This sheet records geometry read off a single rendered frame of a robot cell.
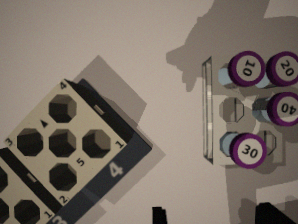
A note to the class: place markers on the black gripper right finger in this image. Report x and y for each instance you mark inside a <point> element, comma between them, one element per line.
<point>266,213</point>

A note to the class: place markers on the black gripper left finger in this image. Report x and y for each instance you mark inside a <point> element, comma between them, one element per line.
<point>159,215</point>

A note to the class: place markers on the purple tube cap with 40 label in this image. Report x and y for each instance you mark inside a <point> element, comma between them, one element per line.
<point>281,109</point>

